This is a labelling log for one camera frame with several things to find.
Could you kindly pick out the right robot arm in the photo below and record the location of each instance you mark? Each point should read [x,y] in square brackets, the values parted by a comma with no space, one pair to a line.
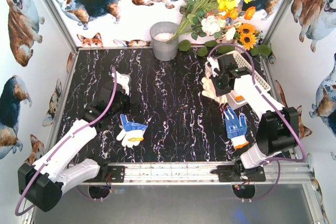
[278,127]

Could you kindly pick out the blue dotted glove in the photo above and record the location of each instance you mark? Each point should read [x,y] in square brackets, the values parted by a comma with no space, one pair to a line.
[236,127]
[132,133]

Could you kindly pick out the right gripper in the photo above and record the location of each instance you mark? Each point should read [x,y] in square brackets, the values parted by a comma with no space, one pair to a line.
[213,93]

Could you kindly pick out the grey metal bucket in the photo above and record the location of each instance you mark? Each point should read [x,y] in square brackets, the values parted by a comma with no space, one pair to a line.
[164,44]

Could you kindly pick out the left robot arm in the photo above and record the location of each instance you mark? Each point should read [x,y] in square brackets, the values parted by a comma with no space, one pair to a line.
[45,181]

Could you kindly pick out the cream rubber glove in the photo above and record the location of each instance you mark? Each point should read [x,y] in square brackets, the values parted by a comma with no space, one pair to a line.
[210,92]

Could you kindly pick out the aluminium front rail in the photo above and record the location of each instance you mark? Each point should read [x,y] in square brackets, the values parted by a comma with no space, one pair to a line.
[174,173]

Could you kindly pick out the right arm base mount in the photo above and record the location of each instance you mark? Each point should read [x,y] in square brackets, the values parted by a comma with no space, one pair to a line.
[231,173]

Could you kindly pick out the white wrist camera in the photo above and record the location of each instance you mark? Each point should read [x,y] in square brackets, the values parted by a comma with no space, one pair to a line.
[212,67]
[124,80]

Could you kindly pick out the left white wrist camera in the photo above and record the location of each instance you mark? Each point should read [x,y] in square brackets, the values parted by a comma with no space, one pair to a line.
[124,80]

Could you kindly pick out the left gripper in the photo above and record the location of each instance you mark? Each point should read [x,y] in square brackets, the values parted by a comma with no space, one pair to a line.
[127,99]

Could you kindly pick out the artificial flower bouquet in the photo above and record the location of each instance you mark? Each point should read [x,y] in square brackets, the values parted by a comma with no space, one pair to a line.
[225,20]

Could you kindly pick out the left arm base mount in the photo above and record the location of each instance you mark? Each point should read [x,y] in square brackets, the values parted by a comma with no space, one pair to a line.
[110,174]

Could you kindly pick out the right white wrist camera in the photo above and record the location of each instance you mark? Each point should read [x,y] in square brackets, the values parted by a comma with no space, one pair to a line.
[212,67]

